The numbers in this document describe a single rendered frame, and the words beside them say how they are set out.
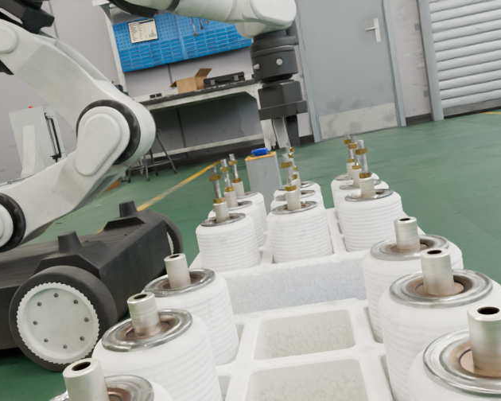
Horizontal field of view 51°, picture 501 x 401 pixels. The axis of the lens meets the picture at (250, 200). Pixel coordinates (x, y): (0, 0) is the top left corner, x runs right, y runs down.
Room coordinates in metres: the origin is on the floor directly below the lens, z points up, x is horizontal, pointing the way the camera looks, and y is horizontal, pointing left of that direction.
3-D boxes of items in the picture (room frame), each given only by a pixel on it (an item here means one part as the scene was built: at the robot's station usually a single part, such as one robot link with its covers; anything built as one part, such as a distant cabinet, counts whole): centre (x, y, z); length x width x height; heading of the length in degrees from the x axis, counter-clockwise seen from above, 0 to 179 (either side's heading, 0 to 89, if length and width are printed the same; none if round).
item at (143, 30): (5.99, 0.80, 1.54); 0.32 x 0.02 x 0.25; 81
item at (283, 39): (1.08, -0.10, 0.57); 0.11 x 0.11 x 0.11; 36
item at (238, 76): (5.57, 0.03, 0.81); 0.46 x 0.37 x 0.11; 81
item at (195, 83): (5.72, 0.38, 0.87); 0.40 x 0.30 x 0.23; 67
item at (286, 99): (1.06, -0.10, 0.46); 0.13 x 0.10 x 0.12; 34
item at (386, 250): (0.50, -0.15, 0.25); 0.08 x 0.08 x 0.01
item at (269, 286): (0.95, -0.08, 0.09); 0.39 x 0.39 x 0.18; 83
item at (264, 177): (1.24, -0.04, 0.16); 0.07 x 0.07 x 0.31; 83
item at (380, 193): (0.82, -0.18, 0.25); 0.08 x 0.08 x 0.01
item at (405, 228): (0.50, -0.15, 0.26); 0.02 x 0.02 x 0.03
